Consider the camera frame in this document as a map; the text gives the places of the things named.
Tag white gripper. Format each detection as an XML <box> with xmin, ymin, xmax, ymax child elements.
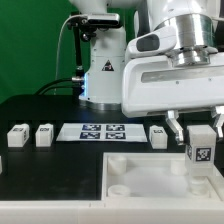
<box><xmin>122</xmin><ymin>53</ymin><xmax>224</xmax><ymax>145</ymax></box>

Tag white square table top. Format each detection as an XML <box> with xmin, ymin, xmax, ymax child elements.
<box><xmin>100</xmin><ymin>152</ymin><xmax>224</xmax><ymax>202</ymax></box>

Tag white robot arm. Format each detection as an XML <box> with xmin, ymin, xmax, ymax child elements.
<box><xmin>69</xmin><ymin>0</ymin><xmax>224</xmax><ymax>142</ymax></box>

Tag white sheet with tags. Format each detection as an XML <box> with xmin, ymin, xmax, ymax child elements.
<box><xmin>57</xmin><ymin>123</ymin><xmax>147</xmax><ymax>142</ymax></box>

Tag white front fence bar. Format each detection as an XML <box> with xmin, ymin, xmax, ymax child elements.
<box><xmin>0</xmin><ymin>201</ymin><xmax>224</xmax><ymax>224</ymax></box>

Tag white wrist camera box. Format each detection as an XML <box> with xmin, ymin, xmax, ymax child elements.
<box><xmin>125</xmin><ymin>26</ymin><xmax>177</xmax><ymax>63</ymax></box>

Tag black base cables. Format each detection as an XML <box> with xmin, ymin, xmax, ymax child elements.
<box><xmin>35</xmin><ymin>77</ymin><xmax>84</xmax><ymax>96</ymax></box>

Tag black camera stand pole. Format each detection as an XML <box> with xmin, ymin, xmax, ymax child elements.
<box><xmin>73</xmin><ymin>27</ymin><xmax>84</xmax><ymax>85</ymax></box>

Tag black camera on stand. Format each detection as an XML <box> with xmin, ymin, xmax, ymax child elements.
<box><xmin>67</xmin><ymin>13</ymin><xmax>121</xmax><ymax>42</ymax></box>

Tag grey camera cable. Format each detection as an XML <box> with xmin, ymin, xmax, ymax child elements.
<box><xmin>53</xmin><ymin>13</ymin><xmax>88</xmax><ymax>96</ymax></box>

